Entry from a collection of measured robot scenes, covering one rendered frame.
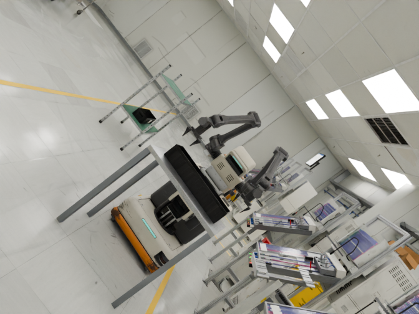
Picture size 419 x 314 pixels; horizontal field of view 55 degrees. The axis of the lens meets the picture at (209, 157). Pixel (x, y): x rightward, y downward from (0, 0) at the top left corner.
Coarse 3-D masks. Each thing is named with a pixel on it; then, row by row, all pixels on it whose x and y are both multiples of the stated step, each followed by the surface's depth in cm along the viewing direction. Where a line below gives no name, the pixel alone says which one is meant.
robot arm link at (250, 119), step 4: (252, 112) 295; (212, 116) 272; (216, 116) 272; (220, 116) 274; (224, 116) 276; (228, 116) 278; (232, 116) 280; (236, 116) 283; (240, 116) 285; (244, 116) 288; (248, 116) 290; (252, 116) 292; (212, 120) 272; (216, 120) 270; (220, 120) 272; (224, 120) 274; (228, 120) 276; (232, 120) 279; (236, 120) 281; (240, 120) 283; (244, 120) 286; (248, 120) 289; (252, 120) 291; (216, 124) 271; (224, 124) 277; (252, 124) 294; (256, 124) 292; (260, 124) 295
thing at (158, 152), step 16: (160, 160) 253; (112, 176) 258; (176, 176) 259; (96, 192) 259; (96, 208) 302; (192, 208) 247; (208, 224) 247; (176, 256) 247; (160, 272) 248; (112, 304) 253
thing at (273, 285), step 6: (270, 282) 334; (276, 282) 328; (264, 288) 331; (270, 288) 329; (276, 288) 329; (258, 294) 330; (264, 294) 330; (246, 300) 334; (252, 300) 331; (258, 300) 331; (240, 306) 333; (246, 306) 332; (252, 306) 332; (228, 312) 338; (234, 312) 333; (240, 312) 333
